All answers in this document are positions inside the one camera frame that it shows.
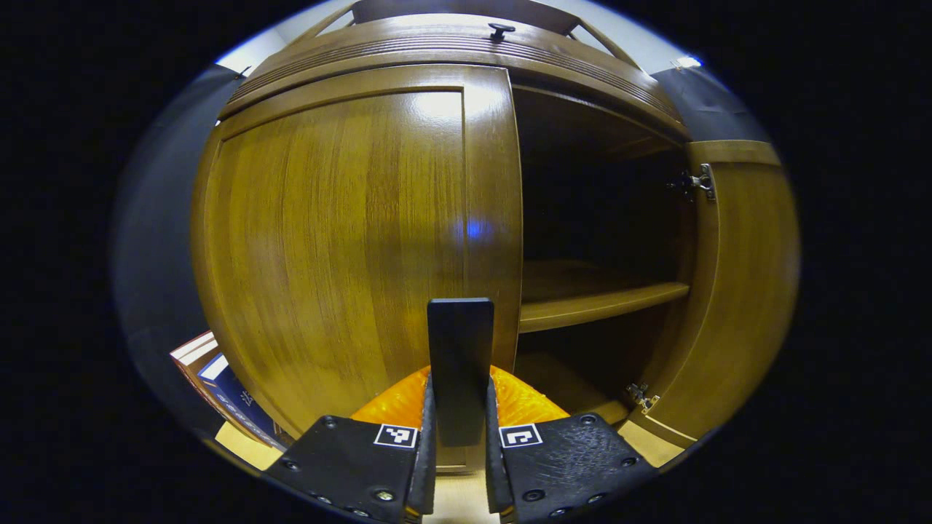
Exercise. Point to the wooden shoe cabinet door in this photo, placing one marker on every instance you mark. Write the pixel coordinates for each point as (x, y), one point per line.
(750, 291)
(328, 240)

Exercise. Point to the wooden double-door shoe cabinet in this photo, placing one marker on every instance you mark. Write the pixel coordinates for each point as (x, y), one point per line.
(604, 211)

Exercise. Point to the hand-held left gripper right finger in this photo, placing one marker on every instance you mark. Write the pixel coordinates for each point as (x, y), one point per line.
(495, 473)

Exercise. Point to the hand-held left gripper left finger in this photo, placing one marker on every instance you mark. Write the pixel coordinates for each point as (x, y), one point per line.
(427, 466)

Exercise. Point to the blue book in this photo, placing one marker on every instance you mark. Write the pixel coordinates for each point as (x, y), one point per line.
(240, 407)

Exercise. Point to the black round drawer knob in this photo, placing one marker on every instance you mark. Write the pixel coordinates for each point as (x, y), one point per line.
(501, 30)

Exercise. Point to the wooden cabinet drawer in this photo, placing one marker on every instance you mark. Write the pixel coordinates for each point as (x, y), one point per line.
(437, 33)

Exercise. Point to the metal door hinge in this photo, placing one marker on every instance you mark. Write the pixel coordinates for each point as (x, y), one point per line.
(700, 182)
(642, 397)

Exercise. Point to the wooden cabinet shelf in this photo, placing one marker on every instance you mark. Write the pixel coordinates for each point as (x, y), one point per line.
(597, 302)

